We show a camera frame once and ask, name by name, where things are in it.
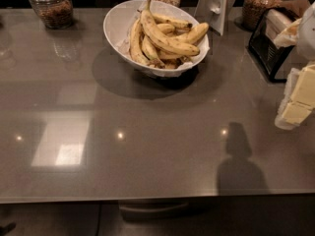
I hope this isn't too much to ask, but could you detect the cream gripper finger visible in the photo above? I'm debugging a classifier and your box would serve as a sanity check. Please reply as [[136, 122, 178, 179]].
[[275, 102, 312, 130], [284, 63, 315, 108]]

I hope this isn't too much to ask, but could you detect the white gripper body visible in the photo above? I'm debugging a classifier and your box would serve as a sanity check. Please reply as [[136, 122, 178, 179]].
[[297, 2, 315, 61]]

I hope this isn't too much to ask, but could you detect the long top yellow banana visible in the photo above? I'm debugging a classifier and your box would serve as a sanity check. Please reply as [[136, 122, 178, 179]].
[[140, 0, 200, 56]]

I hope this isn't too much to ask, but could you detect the right yellow banana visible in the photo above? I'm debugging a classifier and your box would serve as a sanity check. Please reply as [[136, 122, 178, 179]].
[[176, 23, 209, 44]]

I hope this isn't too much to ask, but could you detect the back yellow banana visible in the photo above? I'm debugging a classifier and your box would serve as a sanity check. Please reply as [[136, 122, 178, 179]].
[[153, 13, 193, 30]]

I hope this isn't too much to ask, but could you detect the small lower yellow banana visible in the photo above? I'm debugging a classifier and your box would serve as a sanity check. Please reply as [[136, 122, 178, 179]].
[[142, 35, 165, 69]]

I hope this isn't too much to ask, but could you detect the left yellow banana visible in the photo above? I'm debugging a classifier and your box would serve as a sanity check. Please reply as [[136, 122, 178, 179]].
[[129, 19, 149, 65]]

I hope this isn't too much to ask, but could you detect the white paper bowl liner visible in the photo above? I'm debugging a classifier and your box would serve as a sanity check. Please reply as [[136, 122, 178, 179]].
[[117, 39, 130, 58]]

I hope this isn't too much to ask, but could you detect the white ceramic bowl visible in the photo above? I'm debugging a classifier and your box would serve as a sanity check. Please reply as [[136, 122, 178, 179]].
[[103, 0, 210, 78]]

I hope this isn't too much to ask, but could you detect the right glass jar with nuts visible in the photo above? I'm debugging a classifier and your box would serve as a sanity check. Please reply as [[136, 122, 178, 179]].
[[242, 0, 284, 30]]

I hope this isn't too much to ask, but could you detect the glass jar with nuts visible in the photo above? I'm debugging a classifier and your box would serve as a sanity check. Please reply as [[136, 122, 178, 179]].
[[29, 0, 73, 30], [242, 0, 284, 30]]

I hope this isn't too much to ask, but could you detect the white standing sign card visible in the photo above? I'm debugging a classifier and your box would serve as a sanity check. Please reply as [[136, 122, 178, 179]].
[[194, 0, 235, 35]]

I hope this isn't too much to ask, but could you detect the left glass jar with nuts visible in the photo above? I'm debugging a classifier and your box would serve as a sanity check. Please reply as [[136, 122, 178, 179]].
[[29, 0, 73, 30]]

